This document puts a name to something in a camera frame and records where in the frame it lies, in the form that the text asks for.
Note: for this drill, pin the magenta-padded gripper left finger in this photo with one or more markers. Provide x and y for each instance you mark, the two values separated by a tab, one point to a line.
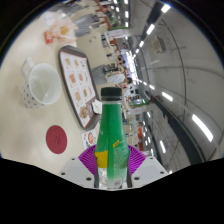
87	160

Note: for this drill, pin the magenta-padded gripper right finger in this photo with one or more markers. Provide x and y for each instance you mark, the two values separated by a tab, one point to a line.
136	160

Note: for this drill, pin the green plastic drink bottle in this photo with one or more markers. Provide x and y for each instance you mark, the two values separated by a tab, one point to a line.
111	133

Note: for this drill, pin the flat round red coaster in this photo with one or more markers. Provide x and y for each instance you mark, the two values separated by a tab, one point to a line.
56	139

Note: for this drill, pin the white paper napkin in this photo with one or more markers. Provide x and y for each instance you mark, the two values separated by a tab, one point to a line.
96	106

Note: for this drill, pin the ceiling lights group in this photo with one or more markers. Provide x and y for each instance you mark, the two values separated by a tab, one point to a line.
201	126

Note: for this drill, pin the brown food tray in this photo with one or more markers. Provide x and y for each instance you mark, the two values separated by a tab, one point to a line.
78	83

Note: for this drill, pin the person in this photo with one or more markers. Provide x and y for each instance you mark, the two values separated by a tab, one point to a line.
115	78

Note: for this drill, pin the beige chairs group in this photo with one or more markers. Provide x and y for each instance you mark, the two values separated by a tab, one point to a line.
100	74

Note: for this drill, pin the white polka-dot mug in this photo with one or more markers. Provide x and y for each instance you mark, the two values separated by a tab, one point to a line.
43	83

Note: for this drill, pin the ceiling air conditioner unit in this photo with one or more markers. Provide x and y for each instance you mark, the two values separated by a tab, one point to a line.
160	45

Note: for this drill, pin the red sauce packet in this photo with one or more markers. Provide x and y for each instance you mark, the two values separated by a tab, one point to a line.
48	37

